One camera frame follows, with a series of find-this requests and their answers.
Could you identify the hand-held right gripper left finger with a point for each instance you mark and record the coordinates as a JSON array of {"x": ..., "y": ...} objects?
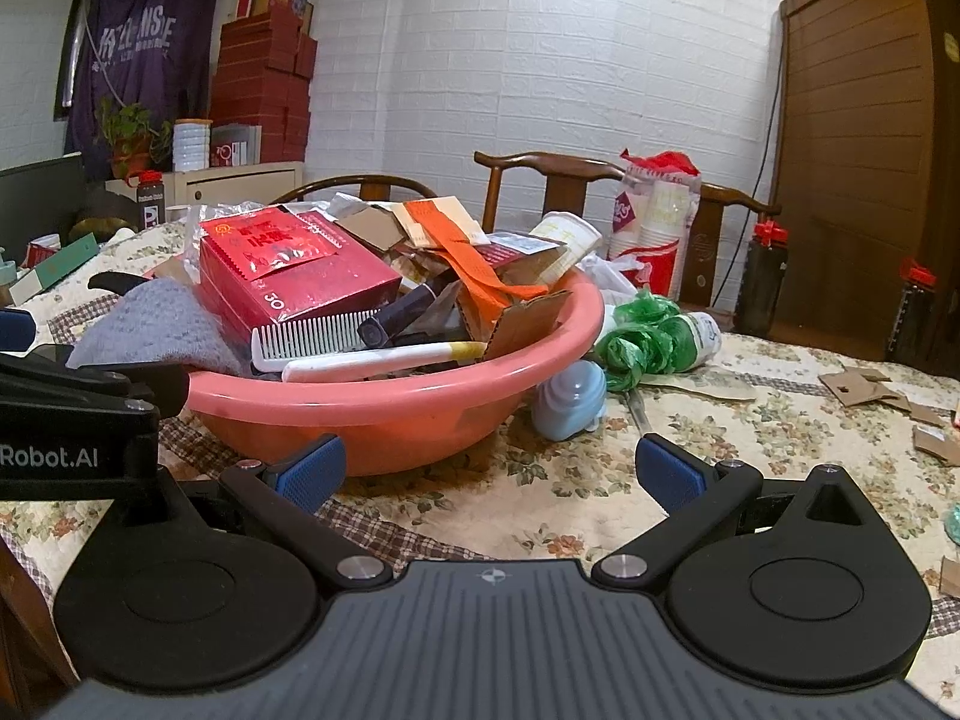
[{"x": 315, "y": 469}]

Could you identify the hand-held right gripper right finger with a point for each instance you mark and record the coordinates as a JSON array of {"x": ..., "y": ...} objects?
[{"x": 671, "y": 469}]

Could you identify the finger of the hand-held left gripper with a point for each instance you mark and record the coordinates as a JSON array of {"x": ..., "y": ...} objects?
[
  {"x": 15, "y": 330},
  {"x": 90, "y": 386}
]

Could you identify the pink plastic basin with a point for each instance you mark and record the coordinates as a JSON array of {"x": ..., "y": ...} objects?
[{"x": 420, "y": 409}]

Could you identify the long green box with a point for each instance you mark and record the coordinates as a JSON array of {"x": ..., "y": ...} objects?
[{"x": 56, "y": 266}]

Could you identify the grey-blue knitted cloth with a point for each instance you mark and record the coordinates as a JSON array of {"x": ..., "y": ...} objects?
[{"x": 150, "y": 326}]

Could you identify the beige cardboard strip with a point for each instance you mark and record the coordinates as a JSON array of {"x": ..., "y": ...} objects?
[{"x": 705, "y": 388}]

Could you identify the light blue plastic bottle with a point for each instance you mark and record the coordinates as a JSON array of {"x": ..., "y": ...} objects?
[{"x": 570, "y": 401}]

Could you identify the white stick with yellow tip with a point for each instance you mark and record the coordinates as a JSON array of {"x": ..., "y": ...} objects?
[{"x": 375, "y": 361}]

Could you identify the green plastic bag roll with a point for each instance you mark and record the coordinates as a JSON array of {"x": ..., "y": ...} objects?
[{"x": 645, "y": 337}]

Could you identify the white plastic comb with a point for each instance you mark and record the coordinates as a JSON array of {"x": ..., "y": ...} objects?
[{"x": 315, "y": 334}]

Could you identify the white bottle with green label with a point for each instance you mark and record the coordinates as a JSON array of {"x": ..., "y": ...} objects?
[{"x": 705, "y": 337}]

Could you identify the dark monitor screen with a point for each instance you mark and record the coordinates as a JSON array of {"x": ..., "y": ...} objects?
[{"x": 37, "y": 195}]

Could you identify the black cosmetic tube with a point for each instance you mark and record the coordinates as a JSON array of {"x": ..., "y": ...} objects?
[{"x": 397, "y": 315}]

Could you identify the dark bottle with red cap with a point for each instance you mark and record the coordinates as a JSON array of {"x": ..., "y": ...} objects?
[
  {"x": 761, "y": 285},
  {"x": 150, "y": 202},
  {"x": 911, "y": 315}
]

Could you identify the red cardboard box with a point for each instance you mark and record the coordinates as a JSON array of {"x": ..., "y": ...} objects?
[{"x": 300, "y": 277}]

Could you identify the white plastic bag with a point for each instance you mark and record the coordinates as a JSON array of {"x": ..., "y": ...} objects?
[{"x": 611, "y": 277}]

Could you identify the brown cardboard piece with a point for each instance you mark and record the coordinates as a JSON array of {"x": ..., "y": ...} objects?
[{"x": 525, "y": 322}]

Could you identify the potted green plant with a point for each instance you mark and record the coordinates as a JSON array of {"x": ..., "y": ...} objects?
[{"x": 127, "y": 135}]

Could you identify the pile of cardboard scraps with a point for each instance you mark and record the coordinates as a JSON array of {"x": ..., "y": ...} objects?
[{"x": 885, "y": 397}]

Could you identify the bagged stack of paper cups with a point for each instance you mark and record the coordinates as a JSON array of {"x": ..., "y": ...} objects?
[{"x": 652, "y": 232}]

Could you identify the white low cabinet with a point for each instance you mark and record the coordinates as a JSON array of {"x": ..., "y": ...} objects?
[{"x": 225, "y": 180}]

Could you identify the white instant noodle cup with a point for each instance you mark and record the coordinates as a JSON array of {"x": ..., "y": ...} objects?
[{"x": 566, "y": 240}]

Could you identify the white canister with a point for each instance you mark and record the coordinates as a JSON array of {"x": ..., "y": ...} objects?
[{"x": 190, "y": 146}]

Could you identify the red and white packet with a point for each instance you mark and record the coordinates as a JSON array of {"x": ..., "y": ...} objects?
[{"x": 525, "y": 251}]

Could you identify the red and white box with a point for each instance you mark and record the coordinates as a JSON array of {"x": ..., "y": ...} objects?
[{"x": 234, "y": 146}]

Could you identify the beige card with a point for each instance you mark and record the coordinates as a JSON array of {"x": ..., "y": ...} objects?
[{"x": 450, "y": 214}]

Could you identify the round-back wooden chair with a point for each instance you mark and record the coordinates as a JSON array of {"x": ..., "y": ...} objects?
[{"x": 375, "y": 186}]

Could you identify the straight-back wooden chair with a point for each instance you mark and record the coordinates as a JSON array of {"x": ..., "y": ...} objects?
[{"x": 555, "y": 187}]

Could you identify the purple hanging banner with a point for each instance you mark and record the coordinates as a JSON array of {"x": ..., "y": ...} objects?
[{"x": 150, "y": 45}]

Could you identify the stack of red boxes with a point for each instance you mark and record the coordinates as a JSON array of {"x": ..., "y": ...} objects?
[{"x": 262, "y": 90}]

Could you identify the brown wooden wardrobe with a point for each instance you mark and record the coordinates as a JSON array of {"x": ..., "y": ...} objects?
[{"x": 862, "y": 165}]

